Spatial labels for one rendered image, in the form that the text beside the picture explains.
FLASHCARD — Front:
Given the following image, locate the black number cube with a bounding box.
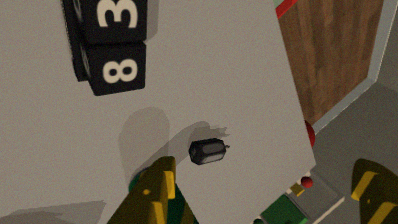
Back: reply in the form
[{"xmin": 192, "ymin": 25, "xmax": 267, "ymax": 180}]
[
  {"xmin": 72, "ymin": 0, "xmax": 147, "ymax": 44},
  {"xmin": 77, "ymin": 27, "xmax": 146, "ymax": 96}
]

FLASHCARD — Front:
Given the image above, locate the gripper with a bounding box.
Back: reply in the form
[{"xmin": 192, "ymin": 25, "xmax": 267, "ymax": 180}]
[{"xmin": 107, "ymin": 156, "xmax": 398, "ymax": 224}]

